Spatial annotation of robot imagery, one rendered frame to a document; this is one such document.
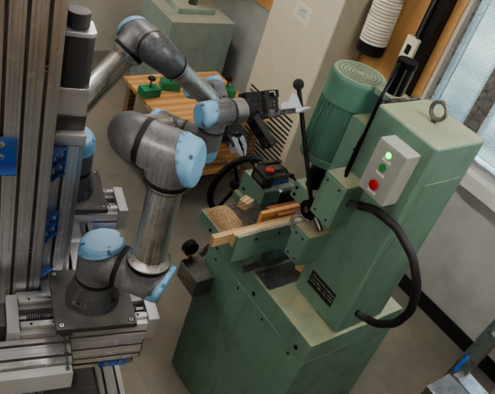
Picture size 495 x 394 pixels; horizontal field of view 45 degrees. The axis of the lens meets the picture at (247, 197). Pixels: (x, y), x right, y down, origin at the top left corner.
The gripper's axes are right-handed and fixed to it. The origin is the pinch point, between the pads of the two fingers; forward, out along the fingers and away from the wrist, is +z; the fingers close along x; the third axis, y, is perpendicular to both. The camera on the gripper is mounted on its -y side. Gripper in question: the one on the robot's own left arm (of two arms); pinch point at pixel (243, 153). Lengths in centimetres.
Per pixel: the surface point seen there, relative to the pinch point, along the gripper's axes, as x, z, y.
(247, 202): 18.1, 23.6, -15.4
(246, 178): 10.7, 13.3, -10.3
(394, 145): 19, 34, -84
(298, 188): 6.7, 25.9, -30.4
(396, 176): 20, 41, -82
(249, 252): 27, 41, -18
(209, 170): -52, -29, 102
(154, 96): -22, -71, 84
